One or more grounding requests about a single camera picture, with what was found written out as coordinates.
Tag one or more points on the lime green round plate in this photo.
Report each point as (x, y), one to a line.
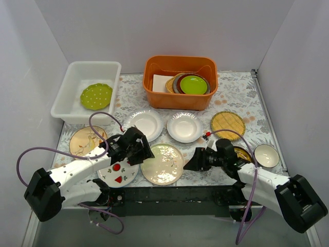
(193, 85)

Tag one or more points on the small woven bamboo tray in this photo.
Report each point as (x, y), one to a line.
(169, 84)

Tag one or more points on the round woven bamboo mat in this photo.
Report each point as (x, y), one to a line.
(228, 120)

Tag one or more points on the small white paper plate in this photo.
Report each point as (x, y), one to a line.
(184, 127)

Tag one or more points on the black aluminium base frame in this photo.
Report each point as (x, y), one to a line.
(120, 196)

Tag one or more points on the white bowl teal rim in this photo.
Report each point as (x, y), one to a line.
(266, 156)

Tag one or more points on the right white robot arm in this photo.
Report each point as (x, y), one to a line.
(272, 182)

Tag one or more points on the grey speckled plate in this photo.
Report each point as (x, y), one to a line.
(175, 86)

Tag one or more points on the pale green cream plate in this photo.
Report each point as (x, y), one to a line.
(166, 167)

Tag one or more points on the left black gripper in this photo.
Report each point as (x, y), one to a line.
(140, 150)

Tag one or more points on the large white paper plate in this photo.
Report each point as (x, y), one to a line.
(148, 121)

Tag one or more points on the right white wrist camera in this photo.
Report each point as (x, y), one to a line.
(208, 140)

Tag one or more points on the white watermelon pattern plate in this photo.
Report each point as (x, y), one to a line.
(119, 174)

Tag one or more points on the green polka dot plate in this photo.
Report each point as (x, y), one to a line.
(96, 96)

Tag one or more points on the white paper sheet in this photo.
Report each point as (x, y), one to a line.
(159, 83)

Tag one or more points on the floral pattern table mat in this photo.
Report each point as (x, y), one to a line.
(237, 92)

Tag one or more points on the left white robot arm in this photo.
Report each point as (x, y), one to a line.
(72, 177)

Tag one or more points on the tan bird pattern plate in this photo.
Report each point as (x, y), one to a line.
(84, 141)

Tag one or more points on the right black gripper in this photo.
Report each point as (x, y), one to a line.
(201, 159)

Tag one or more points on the yellow brown ornate plate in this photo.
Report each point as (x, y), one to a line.
(243, 156)

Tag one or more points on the orange plastic bin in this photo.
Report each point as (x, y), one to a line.
(171, 66)

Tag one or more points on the dark red plate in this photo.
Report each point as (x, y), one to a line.
(188, 74)

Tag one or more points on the white plastic bin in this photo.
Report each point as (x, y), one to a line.
(79, 76)

